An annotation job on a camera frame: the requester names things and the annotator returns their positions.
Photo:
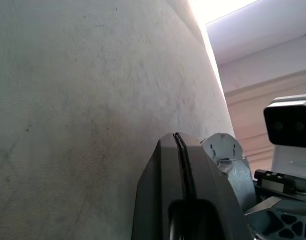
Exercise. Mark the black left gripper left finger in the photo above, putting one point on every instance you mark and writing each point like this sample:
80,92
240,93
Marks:
157,187

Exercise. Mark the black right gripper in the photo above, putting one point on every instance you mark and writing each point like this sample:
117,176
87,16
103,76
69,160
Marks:
280,182

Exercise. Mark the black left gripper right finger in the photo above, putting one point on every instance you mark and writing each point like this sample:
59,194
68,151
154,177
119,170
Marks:
207,180

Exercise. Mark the grey round cap plate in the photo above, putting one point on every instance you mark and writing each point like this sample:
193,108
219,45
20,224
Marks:
220,147

